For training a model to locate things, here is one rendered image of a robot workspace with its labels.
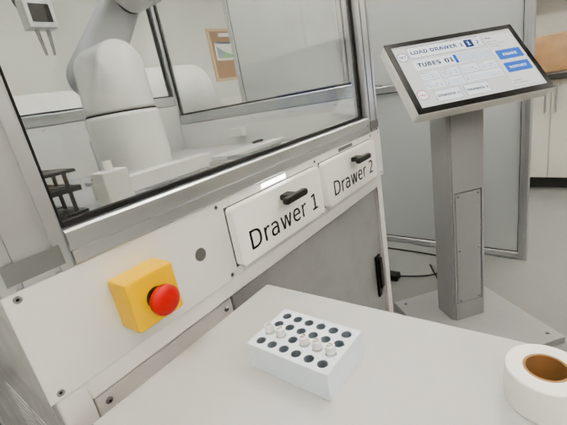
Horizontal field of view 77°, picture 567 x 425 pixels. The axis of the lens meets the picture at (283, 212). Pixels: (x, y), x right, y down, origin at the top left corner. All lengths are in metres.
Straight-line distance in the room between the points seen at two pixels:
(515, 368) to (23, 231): 0.53
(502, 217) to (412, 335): 1.86
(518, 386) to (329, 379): 0.18
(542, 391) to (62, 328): 0.51
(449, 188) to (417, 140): 0.88
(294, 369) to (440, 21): 2.05
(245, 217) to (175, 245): 0.14
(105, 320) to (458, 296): 1.47
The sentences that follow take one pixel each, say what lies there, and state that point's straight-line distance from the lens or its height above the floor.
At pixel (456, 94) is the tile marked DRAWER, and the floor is 1.00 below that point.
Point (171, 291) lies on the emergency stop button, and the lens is 0.49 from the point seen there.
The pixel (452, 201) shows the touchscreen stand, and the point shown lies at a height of 0.59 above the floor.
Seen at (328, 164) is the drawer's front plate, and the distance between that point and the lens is 0.86.
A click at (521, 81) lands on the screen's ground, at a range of 1.54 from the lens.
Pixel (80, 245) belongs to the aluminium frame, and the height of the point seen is 0.96.
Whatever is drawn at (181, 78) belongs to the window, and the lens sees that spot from 0.61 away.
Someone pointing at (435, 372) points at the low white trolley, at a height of 0.76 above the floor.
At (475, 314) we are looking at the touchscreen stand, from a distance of 1.84.
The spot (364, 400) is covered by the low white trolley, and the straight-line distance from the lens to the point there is 0.46.
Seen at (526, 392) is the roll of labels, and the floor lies 0.79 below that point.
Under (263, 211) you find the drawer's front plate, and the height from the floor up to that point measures 0.90.
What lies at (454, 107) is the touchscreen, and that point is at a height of 0.96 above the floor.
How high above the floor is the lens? 1.09
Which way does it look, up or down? 18 degrees down
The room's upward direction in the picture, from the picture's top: 11 degrees counter-clockwise
